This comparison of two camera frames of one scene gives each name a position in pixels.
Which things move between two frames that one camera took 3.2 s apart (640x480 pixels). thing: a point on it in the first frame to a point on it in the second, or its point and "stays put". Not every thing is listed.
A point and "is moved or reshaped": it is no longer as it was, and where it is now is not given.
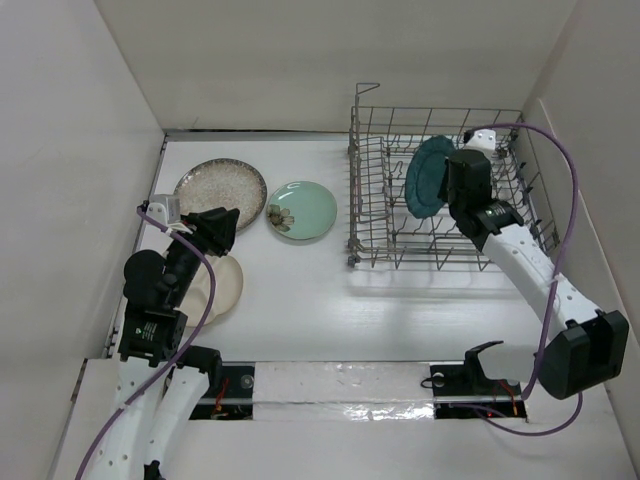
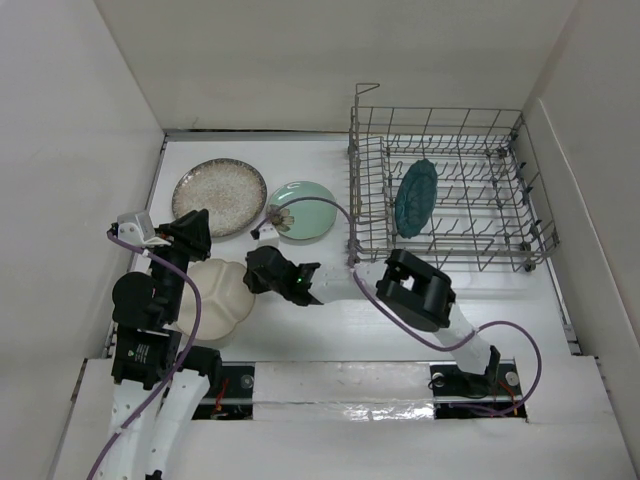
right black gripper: (442, 193) to (255, 284)
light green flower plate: (302, 210) stays put
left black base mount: (231, 396) stays put
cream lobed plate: (228, 290) is moved or reshaped
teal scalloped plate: (425, 173) is moved or reshaped
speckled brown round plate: (219, 183) stays put
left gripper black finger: (216, 228) to (193, 231)
